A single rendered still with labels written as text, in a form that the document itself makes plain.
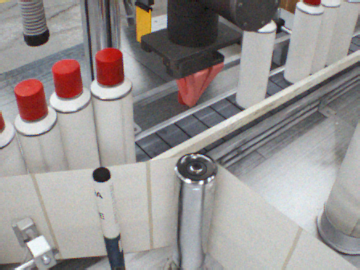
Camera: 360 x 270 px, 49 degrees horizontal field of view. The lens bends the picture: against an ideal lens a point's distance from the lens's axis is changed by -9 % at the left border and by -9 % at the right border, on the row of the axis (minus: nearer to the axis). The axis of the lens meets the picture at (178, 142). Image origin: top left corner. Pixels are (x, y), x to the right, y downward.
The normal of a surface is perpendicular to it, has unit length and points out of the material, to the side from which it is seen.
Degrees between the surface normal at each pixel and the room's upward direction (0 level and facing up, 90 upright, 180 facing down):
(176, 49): 1
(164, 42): 1
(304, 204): 0
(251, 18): 90
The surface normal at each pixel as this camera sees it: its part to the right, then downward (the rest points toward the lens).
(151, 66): 0.03, -0.73
